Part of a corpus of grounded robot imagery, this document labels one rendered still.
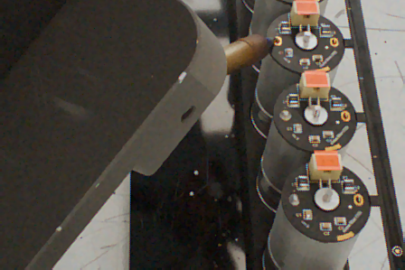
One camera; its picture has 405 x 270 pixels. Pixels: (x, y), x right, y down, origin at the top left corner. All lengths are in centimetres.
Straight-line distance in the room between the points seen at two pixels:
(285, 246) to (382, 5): 15
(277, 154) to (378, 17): 13
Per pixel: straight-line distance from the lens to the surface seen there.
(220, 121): 32
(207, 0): 35
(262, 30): 30
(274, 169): 27
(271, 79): 28
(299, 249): 25
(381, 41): 37
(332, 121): 26
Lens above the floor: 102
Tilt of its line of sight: 54 degrees down
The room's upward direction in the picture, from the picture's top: 9 degrees clockwise
